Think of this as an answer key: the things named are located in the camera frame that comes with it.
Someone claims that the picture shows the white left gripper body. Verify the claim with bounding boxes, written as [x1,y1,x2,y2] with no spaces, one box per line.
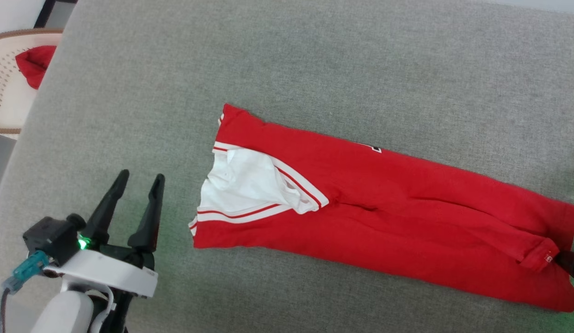
[55,242,158,299]

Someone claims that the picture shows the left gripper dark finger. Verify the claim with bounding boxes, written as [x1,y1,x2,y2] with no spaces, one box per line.
[127,173,166,254]
[80,169,130,249]

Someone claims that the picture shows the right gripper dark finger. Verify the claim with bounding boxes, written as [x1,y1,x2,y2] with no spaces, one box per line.
[555,250,574,279]

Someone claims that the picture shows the red basketball jersey white sleeves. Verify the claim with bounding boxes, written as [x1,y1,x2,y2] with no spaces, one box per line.
[188,103,574,313]

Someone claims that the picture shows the cream perforated laundry basket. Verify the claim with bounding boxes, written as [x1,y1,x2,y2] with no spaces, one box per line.
[0,28,65,140]

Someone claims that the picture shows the red cloth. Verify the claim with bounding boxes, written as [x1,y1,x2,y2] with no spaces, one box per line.
[14,45,57,90]

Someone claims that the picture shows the black baseboard strip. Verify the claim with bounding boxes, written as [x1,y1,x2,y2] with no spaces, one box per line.
[33,0,79,29]

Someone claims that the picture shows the teal left camera connector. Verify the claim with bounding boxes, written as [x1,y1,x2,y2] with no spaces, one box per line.
[2,250,50,295]

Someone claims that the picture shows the grey left arm cable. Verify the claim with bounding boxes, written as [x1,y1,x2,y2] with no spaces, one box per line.
[0,287,12,333]

